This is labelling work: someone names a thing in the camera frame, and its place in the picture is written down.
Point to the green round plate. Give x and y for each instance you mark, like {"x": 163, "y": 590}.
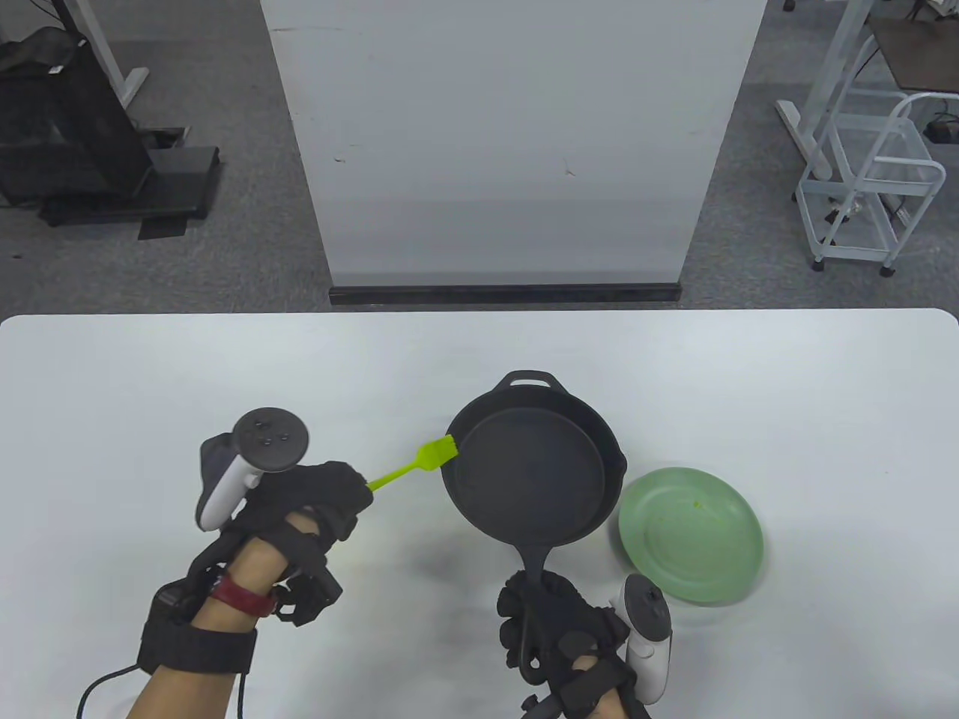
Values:
{"x": 689, "y": 535}

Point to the white partition board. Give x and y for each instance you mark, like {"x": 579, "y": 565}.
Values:
{"x": 509, "y": 150}

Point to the black partition base bar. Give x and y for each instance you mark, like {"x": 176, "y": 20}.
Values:
{"x": 509, "y": 294}

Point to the black cast iron frying pan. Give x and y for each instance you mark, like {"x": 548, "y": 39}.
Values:
{"x": 532, "y": 479}

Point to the white and black controller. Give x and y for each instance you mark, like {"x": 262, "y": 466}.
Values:
{"x": 648, "y": 663}
{"x": 270, "y": 438}

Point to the brown tabletop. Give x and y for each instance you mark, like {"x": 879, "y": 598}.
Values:
{"x": 921, "y": 52}

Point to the green silicone brush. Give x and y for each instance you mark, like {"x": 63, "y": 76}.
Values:
{"x": 434, "y": 453}

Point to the black power adapter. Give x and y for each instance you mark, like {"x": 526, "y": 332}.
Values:
{"x": 940, "y": 131}

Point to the person's right hand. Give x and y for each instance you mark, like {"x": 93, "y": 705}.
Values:
{"x": 569, "y": 618}

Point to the red wristband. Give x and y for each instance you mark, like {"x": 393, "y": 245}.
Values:
{"x": 240, "y": 597}

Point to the person's right forearm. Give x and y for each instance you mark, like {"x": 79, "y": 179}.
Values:
{"x": 599, "y": 700}

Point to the white desk leg frame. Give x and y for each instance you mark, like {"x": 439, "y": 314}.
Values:
{"x": 839, "y": 67}
{"x": 101, "y": 45}

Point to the white and black left controller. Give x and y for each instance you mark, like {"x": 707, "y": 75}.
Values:
{"x": 270, "y": 438}

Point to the person's left hand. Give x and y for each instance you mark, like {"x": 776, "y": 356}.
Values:
{"x": 322, "y": 494}

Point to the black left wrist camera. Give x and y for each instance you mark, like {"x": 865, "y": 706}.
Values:
{"x": 311, "y": 599}

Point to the white and black right controller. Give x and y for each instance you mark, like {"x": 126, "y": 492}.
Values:
{"x": 648, "y": 663}

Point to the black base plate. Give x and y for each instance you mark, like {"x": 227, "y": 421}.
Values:
{"x": 180, "y": 172}

